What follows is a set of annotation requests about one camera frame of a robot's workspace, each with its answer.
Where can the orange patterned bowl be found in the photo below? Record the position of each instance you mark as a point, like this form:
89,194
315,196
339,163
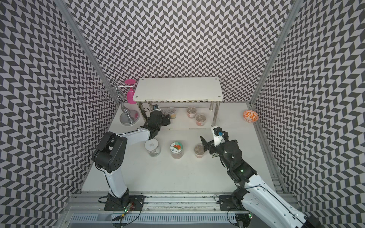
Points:
250,116

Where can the aluminium corner post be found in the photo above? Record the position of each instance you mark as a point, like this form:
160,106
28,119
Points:
294,11
61,5

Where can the small cup yellow label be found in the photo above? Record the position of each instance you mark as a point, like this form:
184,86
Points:
171,112

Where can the white lid seed jar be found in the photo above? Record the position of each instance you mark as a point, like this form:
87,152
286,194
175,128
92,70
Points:
152,147

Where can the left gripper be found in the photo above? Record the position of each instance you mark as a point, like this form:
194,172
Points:
165,123

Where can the right aluminium corner post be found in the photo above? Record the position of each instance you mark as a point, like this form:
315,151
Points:
294,11

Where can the white two-tier shelf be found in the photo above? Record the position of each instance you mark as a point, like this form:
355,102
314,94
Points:
180,93

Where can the left aluminium corner post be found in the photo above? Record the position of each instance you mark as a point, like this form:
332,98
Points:
61,5

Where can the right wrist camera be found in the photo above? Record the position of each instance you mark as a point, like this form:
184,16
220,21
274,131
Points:
219,132

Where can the pink upside-down cup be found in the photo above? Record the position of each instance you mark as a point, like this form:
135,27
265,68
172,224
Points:
131,91

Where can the silver metal cup stand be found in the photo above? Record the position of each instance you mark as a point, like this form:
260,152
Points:
128,117

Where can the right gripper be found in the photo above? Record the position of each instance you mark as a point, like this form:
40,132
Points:
210,144

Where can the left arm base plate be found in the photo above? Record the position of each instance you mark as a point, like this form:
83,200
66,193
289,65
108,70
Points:
120,204

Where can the aluminium front rail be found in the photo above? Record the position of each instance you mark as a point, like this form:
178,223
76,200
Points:
157,202

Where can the small cup front right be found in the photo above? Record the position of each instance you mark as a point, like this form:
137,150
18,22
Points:
200,119

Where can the red jar with printed lid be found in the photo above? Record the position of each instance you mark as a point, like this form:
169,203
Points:
176,149

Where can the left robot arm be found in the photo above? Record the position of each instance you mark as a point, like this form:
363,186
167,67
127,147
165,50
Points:
109,154

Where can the small cup back right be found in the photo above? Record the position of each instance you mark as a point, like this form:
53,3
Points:
191,112

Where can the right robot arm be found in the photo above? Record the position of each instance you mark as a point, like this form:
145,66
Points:
252,193

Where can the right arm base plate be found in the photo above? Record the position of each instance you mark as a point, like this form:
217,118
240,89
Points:
228,202

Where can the clear cup orange contents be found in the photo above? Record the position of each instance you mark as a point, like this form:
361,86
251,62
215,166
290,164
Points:
199,151

